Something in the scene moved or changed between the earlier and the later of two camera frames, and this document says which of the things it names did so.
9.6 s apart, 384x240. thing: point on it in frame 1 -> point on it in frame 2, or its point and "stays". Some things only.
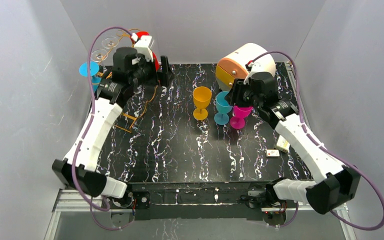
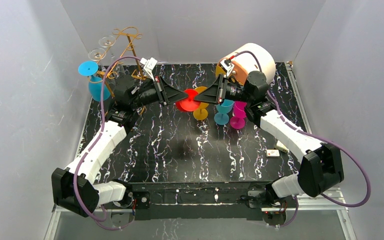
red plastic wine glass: x=155 y=60 -> x=190 y=104
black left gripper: x=159 y=71 -> x=160 y=91
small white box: x=271 y=153 stays
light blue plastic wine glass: x=222 y=117 stays
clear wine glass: x=99 y=55 stays
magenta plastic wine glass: x=238 y=121 stays
